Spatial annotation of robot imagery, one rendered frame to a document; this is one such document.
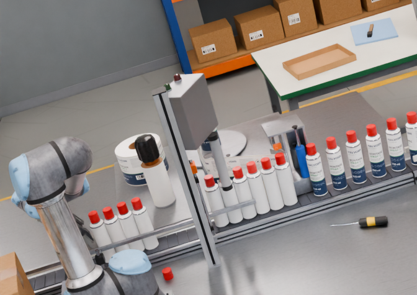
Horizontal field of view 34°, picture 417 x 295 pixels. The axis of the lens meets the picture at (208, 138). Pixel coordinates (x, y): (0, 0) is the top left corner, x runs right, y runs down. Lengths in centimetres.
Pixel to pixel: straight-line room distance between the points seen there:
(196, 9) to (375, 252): 470
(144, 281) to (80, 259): 21
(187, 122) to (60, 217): 48
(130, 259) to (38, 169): 41
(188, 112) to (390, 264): 79
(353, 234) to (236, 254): 41
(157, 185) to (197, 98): 61
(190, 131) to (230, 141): 93
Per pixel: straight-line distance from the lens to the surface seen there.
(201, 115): 219
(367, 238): 238
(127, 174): 295
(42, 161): 193
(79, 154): 196
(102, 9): 674
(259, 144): 299
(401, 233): 238
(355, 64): 377
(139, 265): 208
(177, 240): 252
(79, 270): 204
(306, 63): 392
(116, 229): 246
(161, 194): 270
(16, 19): 681
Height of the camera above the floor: 224
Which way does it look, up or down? 26 degrees down
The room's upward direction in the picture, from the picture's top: 17 degrees counter-clockwise
